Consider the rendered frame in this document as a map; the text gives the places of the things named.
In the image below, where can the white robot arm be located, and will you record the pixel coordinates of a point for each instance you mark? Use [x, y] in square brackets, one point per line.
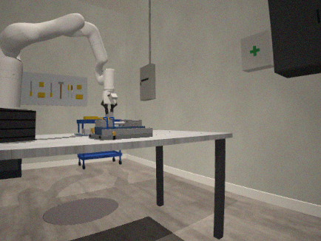
[17, 36]

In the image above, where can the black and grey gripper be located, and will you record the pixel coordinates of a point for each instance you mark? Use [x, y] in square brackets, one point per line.
[108, 101]

